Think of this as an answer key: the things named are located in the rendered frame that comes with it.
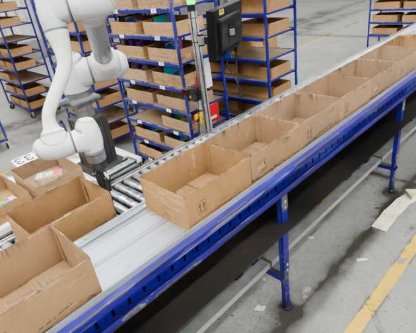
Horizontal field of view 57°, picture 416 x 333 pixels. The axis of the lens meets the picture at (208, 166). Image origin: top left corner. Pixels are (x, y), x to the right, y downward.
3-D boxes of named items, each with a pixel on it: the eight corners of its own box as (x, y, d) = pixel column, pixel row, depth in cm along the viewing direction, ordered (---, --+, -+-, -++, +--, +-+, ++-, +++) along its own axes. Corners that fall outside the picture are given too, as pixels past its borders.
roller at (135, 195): (120, 186, 227) (118, 180, 225) (177, 217, 193) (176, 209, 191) (113, 190, 224) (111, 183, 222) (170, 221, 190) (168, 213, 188)
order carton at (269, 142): (256, 141, 216) (254, 113, 208) (301, 154, 197) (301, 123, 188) (207, 171, 193) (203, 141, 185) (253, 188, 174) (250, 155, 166)
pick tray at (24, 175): (57, 164, 254) (53, 151, 249) (86, 181, 229) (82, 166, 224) (15, 184, 237) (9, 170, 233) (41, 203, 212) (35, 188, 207)
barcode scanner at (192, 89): (181, 103, 257) (180, 87, 252) (194, 100, 264) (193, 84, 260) (187, 104, 252) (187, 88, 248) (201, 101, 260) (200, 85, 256)
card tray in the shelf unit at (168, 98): (158, 104, 339) (155, 94, 335) (182, 94, 358) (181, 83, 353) (189, 111, 313) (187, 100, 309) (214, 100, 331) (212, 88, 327)
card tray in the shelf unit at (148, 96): (127, 97, 371) (125, 87, 366) (151, 88, 389) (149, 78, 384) (154, 103, 345) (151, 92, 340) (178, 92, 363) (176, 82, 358)
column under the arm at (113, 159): (72, 166, 249) (56, 119, 233) (105, 150, 264) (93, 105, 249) (93, 177, 232) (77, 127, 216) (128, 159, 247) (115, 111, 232)
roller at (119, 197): (111, 191, 224) (109, 184, 221) (168, 223, 189) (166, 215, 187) (104, 195, 221) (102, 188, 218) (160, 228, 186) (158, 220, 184)
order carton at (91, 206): (88, 202, 207) (79, 175, 199) (119, 221, 188) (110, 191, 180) (16, 242, 184) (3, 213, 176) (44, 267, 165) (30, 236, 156)
